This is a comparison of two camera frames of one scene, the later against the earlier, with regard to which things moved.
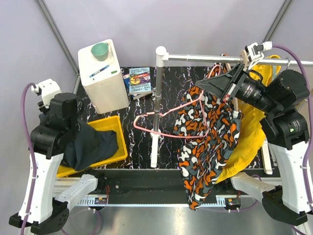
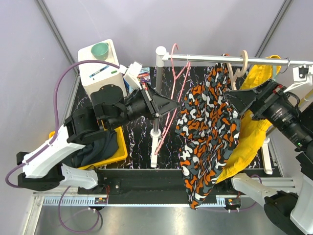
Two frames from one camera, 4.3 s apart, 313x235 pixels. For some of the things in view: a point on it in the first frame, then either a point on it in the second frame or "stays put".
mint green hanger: [274, 70] stays put
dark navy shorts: [90, 146] stays put
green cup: [100, 51] stays put
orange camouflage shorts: [207, 128] stays put
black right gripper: [226, 85] → [271, 91]
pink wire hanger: [212, 70] → [174, 117]
